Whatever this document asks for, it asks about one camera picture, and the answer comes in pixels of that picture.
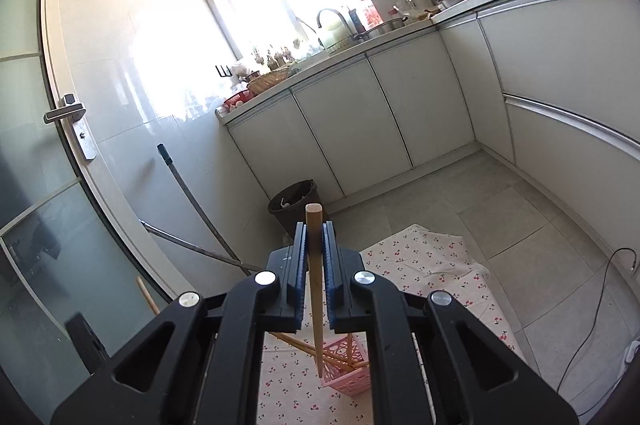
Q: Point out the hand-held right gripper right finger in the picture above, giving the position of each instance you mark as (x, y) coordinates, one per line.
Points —
(330, 265)

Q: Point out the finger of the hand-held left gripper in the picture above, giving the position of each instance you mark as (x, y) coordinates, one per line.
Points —
(86, 340)

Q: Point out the white cabinet with drawers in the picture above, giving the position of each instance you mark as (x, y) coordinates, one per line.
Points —
(565, 55)

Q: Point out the steel kitchen faucet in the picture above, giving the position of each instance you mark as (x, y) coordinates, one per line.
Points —
(347, 22)

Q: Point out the cherry print tablecloth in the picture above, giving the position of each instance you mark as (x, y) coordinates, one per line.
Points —
(425, 265)

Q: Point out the dark wicker waste bin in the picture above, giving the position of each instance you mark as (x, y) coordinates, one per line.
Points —
(287, 210)

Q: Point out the white cabinet with doors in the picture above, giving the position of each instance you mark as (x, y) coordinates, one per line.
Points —
(390, 105)

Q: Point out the red plastic basket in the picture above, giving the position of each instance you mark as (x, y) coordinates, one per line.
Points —
(237, 97)

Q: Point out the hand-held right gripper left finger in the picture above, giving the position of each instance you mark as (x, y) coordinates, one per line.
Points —
(300, 265)

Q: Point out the steel basin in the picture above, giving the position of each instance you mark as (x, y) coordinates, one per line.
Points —
(385, 26)

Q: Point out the metal pole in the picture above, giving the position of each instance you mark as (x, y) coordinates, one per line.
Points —
(200, 246)

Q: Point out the frosted glass door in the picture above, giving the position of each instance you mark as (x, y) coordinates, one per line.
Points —
(30, 155)

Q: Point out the pink plastic utensil basket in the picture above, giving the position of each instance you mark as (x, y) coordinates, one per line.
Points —
(350, 385)

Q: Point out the pale green jug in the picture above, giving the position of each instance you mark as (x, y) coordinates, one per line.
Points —
(331, 30)

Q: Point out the light single wooden chopstick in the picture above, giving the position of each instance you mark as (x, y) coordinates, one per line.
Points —
(316, 330)
(146, 295)

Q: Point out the red bottle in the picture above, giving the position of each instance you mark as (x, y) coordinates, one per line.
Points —
(370, 12)

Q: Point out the bunch of wooden chopsticks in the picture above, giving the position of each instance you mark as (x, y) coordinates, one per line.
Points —
(295, 341)

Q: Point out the woven wicker basket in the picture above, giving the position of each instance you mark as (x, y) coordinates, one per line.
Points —
(267, 82)

